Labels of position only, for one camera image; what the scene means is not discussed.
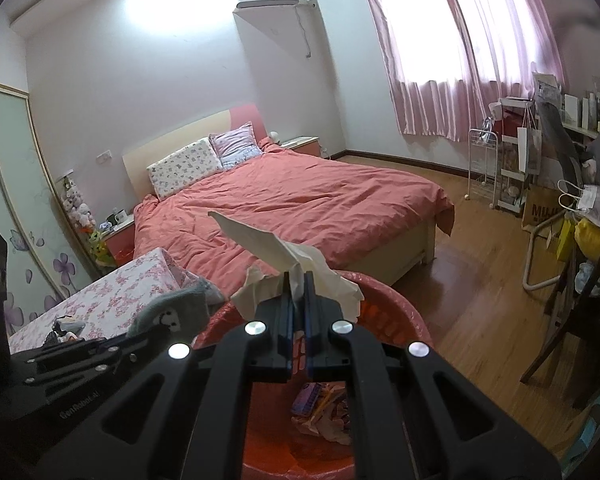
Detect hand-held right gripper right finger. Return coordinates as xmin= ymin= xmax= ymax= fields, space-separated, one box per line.
xmin=305 ymin=271 xmax=563 ymax=480

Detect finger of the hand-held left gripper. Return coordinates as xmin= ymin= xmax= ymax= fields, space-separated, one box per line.
xmin=30 ymin=326 xmax=178 ymax=372

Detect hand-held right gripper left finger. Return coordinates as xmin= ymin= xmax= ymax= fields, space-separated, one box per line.
xmin=37 ymin=271 xmax=301 ymax=480

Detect white tissue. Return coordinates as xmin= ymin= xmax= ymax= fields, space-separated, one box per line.
xmin=207 ymin=210 xmax=365 ymax=321

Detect orange plastic laundry basket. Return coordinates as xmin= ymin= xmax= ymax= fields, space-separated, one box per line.
xmin=192 ymin=270 xmax=433 ymax=480

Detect grey sock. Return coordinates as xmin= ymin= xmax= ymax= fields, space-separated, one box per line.
xmin=127 ymin=280 xmax=226 ymax=338

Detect blue box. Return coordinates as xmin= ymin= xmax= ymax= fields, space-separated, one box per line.
xmin=291 ymin=382 xmax=326 ymax=416

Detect yellow green plush toy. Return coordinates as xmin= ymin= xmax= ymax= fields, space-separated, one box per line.
xmin=87 ymin=230 xmax=115 ymax=266

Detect pink nightstand with mugs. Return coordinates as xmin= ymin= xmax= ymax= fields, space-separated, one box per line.
xmin=101 ymin=215 xmax=136 ymax=266

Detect orange duvet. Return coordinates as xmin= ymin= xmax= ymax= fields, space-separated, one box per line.
xmin=132 ymin=140 xmax=455 ymax=301

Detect hanging plush toys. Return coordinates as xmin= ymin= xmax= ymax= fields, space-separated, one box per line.
xmin=62 ymin=175 xmax=97 ymax=233

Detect pink striped pillow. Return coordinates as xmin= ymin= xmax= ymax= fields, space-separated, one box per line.
xmin=209 ymin=121 xmax=263 ymax=171

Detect white floral pillow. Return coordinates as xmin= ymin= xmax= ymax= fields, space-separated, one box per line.
xmin=146 ymin=137 xmax=223 ymax=199

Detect wardrobe with purple flowers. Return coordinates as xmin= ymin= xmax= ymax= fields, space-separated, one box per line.
xmin=0 ymin=77 xmax=101 ymax=336

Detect bed with cream headboard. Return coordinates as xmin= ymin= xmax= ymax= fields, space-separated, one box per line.
xmin=122 ymin=102 xmax=456 ymax=286

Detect white paper shopping bag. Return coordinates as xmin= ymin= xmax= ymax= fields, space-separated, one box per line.
xmin=517 ymin=127 xmax=543 ymax=176

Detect dark wooden chair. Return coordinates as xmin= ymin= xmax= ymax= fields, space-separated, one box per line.
xmin=520 ymin=100 xmax=600 ymax=411

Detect white shelf cart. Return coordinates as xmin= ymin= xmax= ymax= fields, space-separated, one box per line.
xmin=497 ymin=97 xmax=541 ymax=211

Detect pink curtain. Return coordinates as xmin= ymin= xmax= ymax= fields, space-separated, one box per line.
xmin=352 ymin=0 xmax=566 ymax=142

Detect white wire rack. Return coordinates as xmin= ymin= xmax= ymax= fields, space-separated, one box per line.
xmin=467 ymin=127 xmax=498 ymax=206

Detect white metal frame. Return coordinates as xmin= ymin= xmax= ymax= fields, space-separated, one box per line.
xmin=524 ymin=210 xmax=568 ymax=291

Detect air conditioner cable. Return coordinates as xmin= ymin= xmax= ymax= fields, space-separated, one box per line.
xmin=295 ymin=0 xmax=317 ymax=61

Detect white bag with handles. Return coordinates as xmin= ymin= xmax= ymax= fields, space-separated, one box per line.
xmin=557 ymin=180 xmax=600 ymax=216

